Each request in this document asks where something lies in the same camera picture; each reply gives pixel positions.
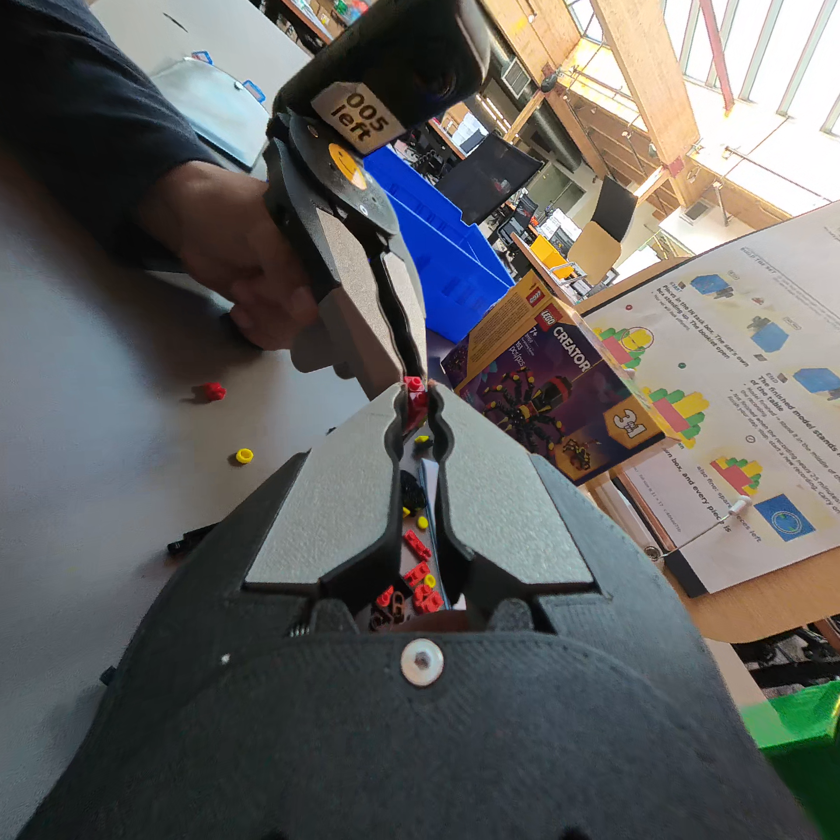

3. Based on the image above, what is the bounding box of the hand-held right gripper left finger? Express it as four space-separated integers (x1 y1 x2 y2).
243 382 406 613

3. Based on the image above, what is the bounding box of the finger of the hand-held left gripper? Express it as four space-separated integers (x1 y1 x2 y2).
289 210 422 399
381 234 429 383

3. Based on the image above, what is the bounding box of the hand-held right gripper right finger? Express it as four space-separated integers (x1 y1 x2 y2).
428 386 596 632

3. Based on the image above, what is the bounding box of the lego pieces pile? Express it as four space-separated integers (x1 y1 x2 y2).
166 377 448 632

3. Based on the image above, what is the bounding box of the person's left forearm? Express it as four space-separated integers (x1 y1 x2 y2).
0 0 225 263

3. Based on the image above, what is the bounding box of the purple cardboard lego box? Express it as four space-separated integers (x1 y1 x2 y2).
441 270 683 488

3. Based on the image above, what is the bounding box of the person's left hand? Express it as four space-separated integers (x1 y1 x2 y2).
140 161 320 352

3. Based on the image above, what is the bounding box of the blue plastic bin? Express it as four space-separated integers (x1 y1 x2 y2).
364 144 517 347

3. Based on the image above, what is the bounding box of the black monitor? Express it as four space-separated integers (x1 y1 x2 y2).
435 130 547 228

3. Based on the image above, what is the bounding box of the yellow plastic bin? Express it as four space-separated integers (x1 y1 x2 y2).
529 234 576 281

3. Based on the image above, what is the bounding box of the clear plastic sleeve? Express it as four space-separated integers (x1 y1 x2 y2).
150 54 271 173

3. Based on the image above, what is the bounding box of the tan black folding board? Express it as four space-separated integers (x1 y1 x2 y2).
566 175 640 286

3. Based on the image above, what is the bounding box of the printed instruction sheet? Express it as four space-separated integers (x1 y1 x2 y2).
583 200 840 599

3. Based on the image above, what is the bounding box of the instruction sheet on wooden board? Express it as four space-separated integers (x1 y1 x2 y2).
576 255 840 645

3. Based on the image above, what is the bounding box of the green plastic bin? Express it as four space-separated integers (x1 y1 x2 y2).
740 681 840 840

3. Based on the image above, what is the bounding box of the metal wire clip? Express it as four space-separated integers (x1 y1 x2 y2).
643 495 753 563

